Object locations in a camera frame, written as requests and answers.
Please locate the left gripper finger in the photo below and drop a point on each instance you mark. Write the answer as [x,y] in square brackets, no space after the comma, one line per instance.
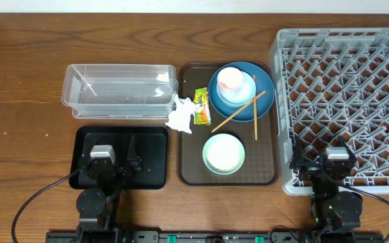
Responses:
[132,155]
[90,141]

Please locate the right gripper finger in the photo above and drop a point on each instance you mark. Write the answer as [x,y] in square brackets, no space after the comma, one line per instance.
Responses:
[347,145]
[298,152]

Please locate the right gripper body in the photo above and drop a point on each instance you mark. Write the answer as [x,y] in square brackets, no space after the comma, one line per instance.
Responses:
[311,167]

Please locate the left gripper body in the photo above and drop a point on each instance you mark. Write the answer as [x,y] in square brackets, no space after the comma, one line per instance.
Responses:
[119,177]

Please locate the white tissue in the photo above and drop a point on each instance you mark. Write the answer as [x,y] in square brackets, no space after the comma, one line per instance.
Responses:
[180,118]

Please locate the wooden chopstick diagonal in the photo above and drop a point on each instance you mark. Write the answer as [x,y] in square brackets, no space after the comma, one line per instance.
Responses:
[237,112]

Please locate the mint green bowl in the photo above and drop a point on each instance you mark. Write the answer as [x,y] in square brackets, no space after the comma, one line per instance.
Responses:
[223,154]

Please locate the yellow green snack wrapper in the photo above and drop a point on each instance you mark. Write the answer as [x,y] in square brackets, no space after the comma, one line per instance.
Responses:
[202,115]

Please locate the wooden chopstick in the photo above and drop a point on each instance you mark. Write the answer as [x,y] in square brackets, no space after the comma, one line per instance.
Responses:
[255,109]

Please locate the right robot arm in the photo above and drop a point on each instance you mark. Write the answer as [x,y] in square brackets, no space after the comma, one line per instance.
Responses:
[337,213]

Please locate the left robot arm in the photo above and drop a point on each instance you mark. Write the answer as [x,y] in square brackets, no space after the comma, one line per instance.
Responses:
[98,205]

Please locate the clear plastic waste bin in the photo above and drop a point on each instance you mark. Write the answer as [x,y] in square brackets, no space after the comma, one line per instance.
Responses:
[120,91]

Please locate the grey dishwasher rack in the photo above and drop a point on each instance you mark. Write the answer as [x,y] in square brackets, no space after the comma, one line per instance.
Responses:
[333,83]

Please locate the black plastic tray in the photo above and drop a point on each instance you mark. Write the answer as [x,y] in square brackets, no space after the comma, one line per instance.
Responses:
[151,146]

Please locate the brown serving tray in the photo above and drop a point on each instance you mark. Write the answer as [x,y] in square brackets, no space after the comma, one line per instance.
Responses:
[260,166]

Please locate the dark blue plate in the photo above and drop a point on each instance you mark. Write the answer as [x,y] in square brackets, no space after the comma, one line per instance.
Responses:
[263,83]

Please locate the light blue bowl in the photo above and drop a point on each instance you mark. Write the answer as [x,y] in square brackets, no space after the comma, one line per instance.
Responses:
[240,96]

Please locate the pink cup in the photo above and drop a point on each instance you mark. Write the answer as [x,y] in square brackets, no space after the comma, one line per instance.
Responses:
[230,78]

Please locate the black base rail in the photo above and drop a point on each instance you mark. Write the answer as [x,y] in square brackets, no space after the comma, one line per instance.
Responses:
[179,237]

